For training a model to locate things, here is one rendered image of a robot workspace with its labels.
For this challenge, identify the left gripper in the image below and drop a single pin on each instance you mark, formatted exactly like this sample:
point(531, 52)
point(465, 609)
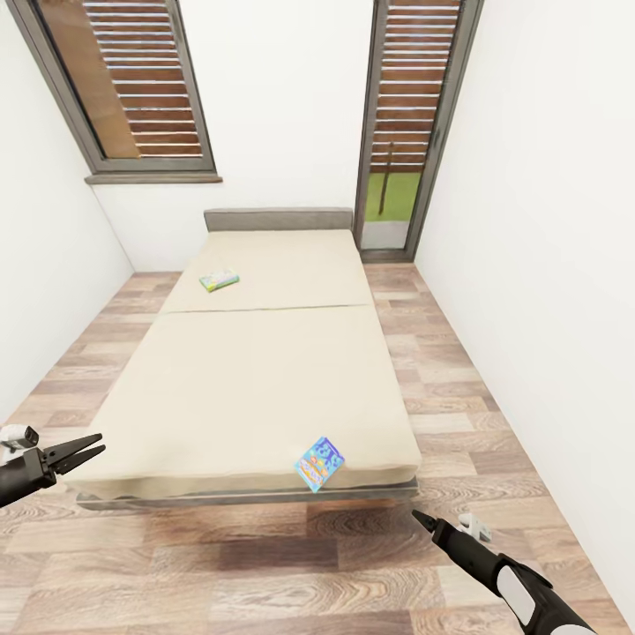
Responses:
point(38, 469)

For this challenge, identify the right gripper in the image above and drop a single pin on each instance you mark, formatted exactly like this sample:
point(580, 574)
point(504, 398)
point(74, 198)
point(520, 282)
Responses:
point(460, 547)

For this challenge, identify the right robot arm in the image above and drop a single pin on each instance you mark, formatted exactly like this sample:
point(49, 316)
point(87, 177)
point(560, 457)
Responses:
point(539, 610)

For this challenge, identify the door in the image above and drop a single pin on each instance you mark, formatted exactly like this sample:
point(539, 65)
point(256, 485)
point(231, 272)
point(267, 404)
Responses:
point(418, 56)

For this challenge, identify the board game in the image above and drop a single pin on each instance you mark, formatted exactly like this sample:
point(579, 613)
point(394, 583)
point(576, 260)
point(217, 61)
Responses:
point(319, 463)
point(219, 279)

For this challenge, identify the bed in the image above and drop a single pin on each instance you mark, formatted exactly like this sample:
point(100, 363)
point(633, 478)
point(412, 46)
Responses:
point(230, 388)

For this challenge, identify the fixed window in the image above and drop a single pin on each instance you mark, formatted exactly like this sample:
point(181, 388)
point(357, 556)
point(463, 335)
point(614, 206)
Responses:
point(122, 74)

